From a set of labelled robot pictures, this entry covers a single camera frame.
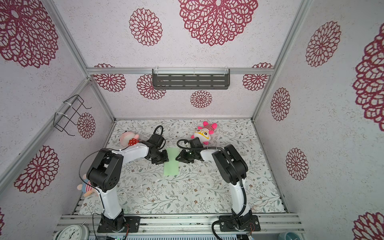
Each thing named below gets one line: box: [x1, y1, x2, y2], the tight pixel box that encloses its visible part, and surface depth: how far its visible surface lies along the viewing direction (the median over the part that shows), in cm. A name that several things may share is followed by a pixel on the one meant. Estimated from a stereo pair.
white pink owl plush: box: [190, 121, 218, 145], surface depth 105 cm
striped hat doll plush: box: [77, 174, 99, 197], surface depth 81 cm
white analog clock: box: [53, 221, 90, 240], surface depth 70 cm
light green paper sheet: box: [164, 147, 180, 175], surface depth 96 cm
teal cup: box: [278, 231, 302, 240], surface depth 68 cm
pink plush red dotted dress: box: [119, 131, 140, 148], surface depth 102 cm
